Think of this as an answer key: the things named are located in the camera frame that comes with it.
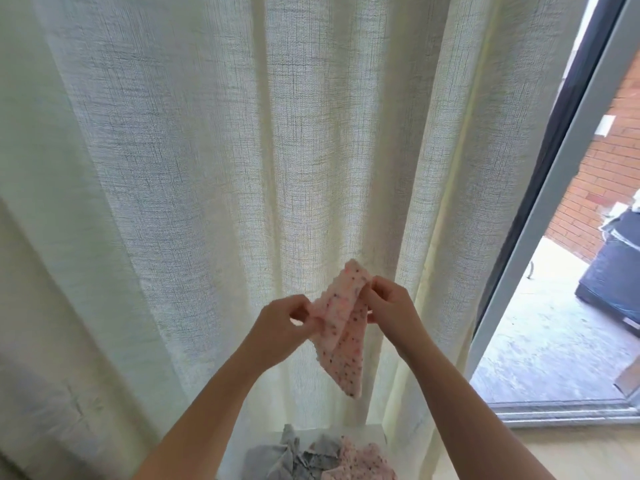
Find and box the person's right hand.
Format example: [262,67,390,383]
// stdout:
[360,277,434,360]

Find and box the person's left hand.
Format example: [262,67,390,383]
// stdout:
[240,295,327,373]

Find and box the person's right forearm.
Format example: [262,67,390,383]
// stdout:
[400,335,556,480]

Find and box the person's left forearm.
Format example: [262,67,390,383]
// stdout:
[135,347,269,480]

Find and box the white table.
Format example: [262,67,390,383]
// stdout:
[215,423,391,480]

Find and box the white linen curtain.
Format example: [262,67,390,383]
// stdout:
[0,0,591,480]

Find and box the dark blue tarpaulin cover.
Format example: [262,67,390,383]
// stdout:
[575,199,640,336]

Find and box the brown wooden board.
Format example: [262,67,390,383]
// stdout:
[614,355,640,399]

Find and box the white sliding door frame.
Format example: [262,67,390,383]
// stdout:
[462,0,640,428]

